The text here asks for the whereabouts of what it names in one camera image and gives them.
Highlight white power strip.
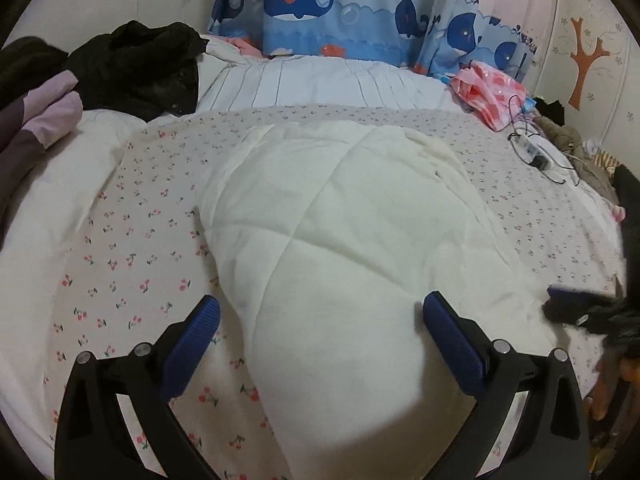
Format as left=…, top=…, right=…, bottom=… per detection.
left=508, top=132, right=551, bottom=171

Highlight white quilted comforter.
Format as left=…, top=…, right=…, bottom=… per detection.
left=198, top=122, right=556, bottom=479

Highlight black garment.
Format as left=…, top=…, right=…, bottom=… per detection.
left=65, top=21, right=208, bottom=122

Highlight white striped bedding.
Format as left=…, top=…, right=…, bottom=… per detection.
left=196, top=36, right=463, bottom=113

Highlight purple lilac garment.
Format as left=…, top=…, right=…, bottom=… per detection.
left=0, top=70, right=84, bottom=217

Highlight cherry print bed sheet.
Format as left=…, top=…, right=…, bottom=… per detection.
left=44, top=105, right=625, bottom=479

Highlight olive brown garment pile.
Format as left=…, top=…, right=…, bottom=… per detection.
left=534, top=98, right=618, bottom=205

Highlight blue whale pillow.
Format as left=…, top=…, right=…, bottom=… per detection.
left=412, top=0, right=537, bottom=82
left=208, top=0, right=440, bottom=66

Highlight pink checkered cloth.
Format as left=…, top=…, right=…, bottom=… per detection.
left=449, top=61, right=527, bottom=131

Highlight orange tree wall sticker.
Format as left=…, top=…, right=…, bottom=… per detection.
left=568, top=18, right=611, bottom=110

